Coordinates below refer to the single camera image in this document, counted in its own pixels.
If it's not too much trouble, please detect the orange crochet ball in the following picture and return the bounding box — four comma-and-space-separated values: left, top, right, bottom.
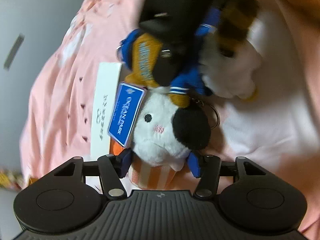
110, 139, 124, 155

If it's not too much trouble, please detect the white black-eared plush toy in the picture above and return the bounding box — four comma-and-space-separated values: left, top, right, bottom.
129, 92, 211, 190

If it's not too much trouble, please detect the brown sailor plush toy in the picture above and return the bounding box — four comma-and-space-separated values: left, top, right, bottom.
117, 0, 262, 108

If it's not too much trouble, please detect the white long glasses box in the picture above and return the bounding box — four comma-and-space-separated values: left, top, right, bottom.
90, 62, 121, 160

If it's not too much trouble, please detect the metal keyring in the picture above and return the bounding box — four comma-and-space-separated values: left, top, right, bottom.
190, 98, 221, 130

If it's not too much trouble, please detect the blue Ocean Park tag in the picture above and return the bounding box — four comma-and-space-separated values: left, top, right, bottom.
108, 82, 146, 147

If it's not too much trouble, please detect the hanging plush toy column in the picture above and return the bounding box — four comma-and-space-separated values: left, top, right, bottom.
0, 167, 30, 191

